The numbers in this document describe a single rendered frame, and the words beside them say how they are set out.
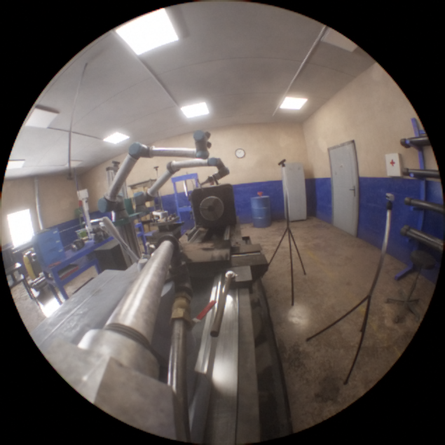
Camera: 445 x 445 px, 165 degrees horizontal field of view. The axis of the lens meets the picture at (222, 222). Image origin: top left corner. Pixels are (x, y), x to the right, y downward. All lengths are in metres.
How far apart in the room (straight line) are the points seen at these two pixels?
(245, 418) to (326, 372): 1.06
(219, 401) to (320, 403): 1.00
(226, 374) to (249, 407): 0.12
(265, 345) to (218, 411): 0.66
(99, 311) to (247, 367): 0.40
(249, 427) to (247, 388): 0.12
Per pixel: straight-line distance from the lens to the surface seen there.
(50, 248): 2.30
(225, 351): 0.53
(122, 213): 1.71
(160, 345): 0.31
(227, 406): 0.47
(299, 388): 1.37
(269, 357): 1.00
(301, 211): 5.11
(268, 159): 5.30
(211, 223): 1.87
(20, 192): 7.64
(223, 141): 5.32
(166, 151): 1.42
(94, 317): 0.26
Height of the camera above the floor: 1.30
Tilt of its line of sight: 13 degrees down
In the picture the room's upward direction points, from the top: 8 degrees counter-clockwise
